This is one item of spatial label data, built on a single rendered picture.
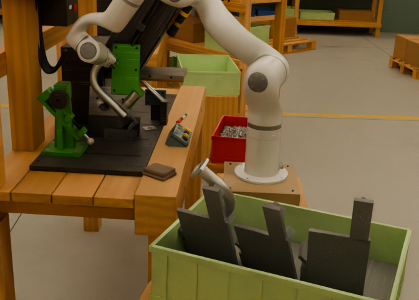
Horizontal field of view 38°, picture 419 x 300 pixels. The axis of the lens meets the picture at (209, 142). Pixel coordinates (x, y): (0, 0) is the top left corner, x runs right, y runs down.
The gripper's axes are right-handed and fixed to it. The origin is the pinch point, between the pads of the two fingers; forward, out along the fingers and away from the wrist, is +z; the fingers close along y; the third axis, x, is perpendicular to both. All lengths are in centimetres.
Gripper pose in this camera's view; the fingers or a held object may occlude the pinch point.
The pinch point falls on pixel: (106, 57)
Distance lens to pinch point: 258.2
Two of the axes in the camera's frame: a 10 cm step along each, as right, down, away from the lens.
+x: -7.5, 6.5, 0.8
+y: -6.6, -7.5, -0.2
